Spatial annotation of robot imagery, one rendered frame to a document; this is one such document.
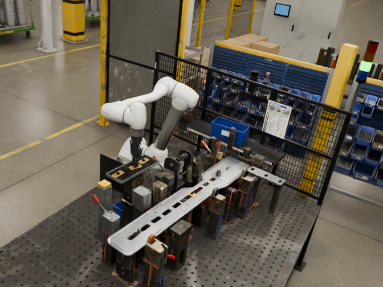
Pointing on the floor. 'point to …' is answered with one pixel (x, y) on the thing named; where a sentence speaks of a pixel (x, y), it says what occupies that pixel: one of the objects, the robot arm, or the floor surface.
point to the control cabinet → (302, 26)
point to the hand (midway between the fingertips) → (135, 162)
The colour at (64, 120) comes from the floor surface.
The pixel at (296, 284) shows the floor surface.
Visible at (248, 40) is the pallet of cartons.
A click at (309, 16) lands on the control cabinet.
